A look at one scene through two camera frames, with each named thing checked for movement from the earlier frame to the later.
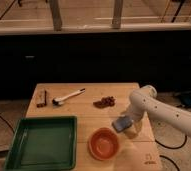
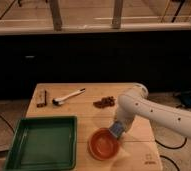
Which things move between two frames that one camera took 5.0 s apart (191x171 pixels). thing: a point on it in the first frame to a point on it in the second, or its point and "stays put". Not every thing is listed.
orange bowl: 103,144 stays put
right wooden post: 117,14 stays put
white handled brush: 60,101 stays put
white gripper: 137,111 to 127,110
